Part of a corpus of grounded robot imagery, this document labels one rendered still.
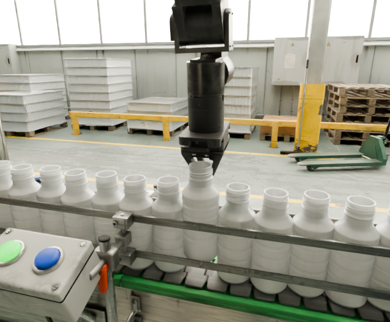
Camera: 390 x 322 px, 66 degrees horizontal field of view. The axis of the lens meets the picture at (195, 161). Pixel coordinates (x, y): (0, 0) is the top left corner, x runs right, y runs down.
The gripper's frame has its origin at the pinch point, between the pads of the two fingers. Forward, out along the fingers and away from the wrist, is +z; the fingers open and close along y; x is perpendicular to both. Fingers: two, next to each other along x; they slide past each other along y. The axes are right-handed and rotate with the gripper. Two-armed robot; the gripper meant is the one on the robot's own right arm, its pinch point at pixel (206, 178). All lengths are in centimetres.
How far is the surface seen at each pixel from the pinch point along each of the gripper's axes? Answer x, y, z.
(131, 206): 11.2, -7.2, 2.7
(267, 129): -3, 510, 143
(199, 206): -0.6, -7.8, 0.8
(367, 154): -149, 409, 144
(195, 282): 0.0, -8.8, 15.1
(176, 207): 3.9, -5.8, 2.9
